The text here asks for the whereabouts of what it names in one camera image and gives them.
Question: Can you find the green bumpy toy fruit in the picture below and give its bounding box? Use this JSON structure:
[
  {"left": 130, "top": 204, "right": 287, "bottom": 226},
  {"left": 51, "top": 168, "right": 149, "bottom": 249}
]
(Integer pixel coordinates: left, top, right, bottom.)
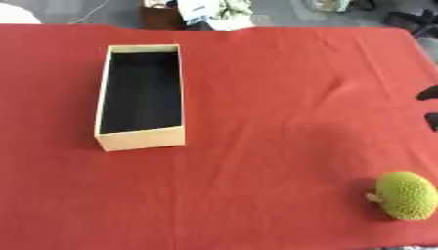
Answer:
[{"left": 364, "top": 171, "right": 438, "bottom": 221}]

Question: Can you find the tan cardboard box black inside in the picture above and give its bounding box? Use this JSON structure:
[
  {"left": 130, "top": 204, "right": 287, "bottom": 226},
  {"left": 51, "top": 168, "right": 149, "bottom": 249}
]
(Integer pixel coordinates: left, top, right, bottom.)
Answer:
[{"left": 92, "top": 43, "right": 187, "bottom": 152}]

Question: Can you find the white cable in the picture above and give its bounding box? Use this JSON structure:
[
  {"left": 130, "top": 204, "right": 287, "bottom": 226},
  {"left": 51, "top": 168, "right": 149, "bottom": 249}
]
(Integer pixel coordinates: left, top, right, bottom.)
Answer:
[{"left": 66, "top": 0, "right": 111, "bottom": 25}]

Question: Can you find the white round object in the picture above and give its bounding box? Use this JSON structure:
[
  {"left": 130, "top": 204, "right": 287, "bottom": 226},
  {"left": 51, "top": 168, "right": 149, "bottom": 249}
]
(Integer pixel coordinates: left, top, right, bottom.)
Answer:
[{"left": 0, "top": 2, "right": 43, "bottom": 25}]

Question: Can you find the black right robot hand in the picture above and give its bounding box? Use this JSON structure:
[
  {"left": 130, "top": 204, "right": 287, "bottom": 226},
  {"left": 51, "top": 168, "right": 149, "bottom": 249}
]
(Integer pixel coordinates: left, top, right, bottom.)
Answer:
[{"left": 414, "top": 85, "right": 438, "bottom": 133}]

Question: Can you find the white printed paper bag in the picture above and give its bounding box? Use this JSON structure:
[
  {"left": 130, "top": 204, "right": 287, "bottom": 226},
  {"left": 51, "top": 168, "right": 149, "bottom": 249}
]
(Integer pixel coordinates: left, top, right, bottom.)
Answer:
[{"left": 176, "top": 0, "right": 223, "bottom": 26}]

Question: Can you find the brown wooden box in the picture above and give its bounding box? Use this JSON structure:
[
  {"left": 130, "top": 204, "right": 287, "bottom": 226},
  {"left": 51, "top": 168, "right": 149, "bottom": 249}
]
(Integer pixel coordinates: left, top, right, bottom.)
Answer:
[{"left": 140, "top": 5, "right": 187, "bottom": 31}]

